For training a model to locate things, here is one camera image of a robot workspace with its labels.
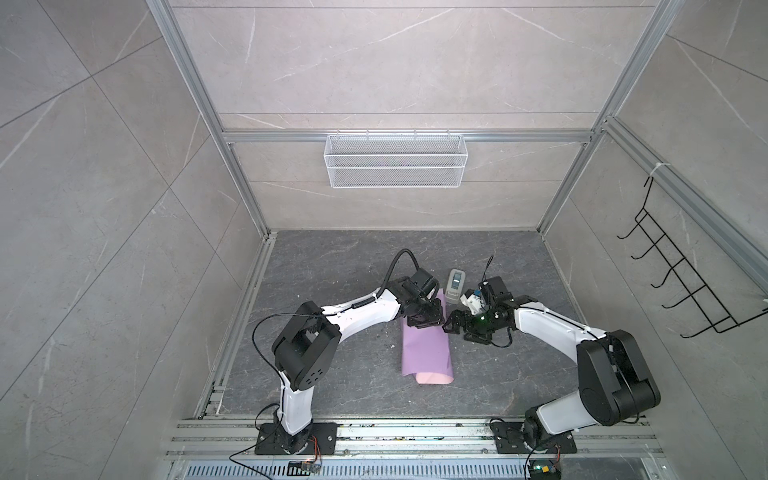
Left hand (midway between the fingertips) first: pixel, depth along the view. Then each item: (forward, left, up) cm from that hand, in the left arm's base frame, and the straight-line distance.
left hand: (445, 317), depth 85 cm
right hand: (-2, -3, -5) cm, 6 cm away
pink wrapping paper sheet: (-9, +6, -3) cm, 11 cm away
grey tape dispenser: (+15, -7, -6) cm, 17 cm away
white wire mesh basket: (+49, +12, +20) cm, 54 cm away
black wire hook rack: (-2, -51, +24) cm, 56 cm away
